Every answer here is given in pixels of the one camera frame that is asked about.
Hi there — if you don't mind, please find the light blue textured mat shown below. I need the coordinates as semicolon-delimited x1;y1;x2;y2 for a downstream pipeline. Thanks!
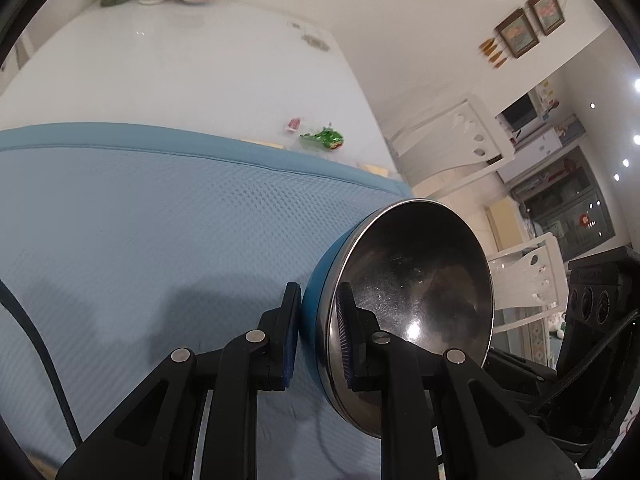
1;122;410;468

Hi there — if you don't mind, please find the right framed picture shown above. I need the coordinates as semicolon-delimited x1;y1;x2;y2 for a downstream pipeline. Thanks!
527;0;565;36

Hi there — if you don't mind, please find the white chair far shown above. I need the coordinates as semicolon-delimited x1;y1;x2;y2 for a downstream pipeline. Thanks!
387;93;515;198

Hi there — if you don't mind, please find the pink candy wrapper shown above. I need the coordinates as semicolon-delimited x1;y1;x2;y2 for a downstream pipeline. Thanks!
286;117;302;133

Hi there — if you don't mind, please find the white chair near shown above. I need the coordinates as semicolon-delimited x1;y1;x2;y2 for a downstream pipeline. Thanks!
487;233;570;335

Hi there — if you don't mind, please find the framed picture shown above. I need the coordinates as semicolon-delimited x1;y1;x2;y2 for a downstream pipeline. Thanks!
527;0;565;36
495;8;539;58

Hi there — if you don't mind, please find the microwave oven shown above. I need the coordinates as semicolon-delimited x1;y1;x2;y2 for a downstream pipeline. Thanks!
501;93;539;131

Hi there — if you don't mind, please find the white chair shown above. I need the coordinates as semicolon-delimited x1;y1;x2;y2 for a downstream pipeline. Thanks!
487;233;570;335
387;93;515;198

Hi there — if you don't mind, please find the dark glass cabinet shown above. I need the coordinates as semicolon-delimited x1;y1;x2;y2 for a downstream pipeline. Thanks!
510;148;615;262

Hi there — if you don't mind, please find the left framed picture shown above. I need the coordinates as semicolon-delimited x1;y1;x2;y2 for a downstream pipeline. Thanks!
495;8;539;58

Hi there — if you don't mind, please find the blue steel bowl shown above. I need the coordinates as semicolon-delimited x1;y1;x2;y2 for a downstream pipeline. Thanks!
300;198;495;437

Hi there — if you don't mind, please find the green candy wrapper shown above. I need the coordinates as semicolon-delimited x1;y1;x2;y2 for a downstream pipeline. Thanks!
299;127;344;151

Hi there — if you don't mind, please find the black cable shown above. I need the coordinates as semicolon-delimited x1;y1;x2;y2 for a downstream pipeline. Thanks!
0;278;84;449

